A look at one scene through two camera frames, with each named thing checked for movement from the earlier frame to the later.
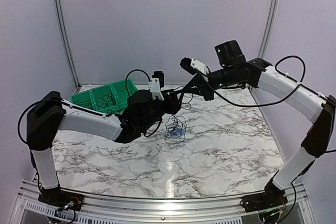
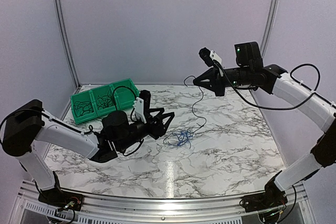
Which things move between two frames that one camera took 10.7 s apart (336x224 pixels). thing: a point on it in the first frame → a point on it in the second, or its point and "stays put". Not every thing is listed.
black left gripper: (174, 106) → (156, 132)
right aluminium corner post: (271, 16) stays put
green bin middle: (104, 99) stays put
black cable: (187, 102) → (198, 104)
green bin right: (119, 94) stays put
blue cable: (177, 131) → (184, 135)
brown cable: (103, 100) stays put
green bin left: (86, 99) stays put
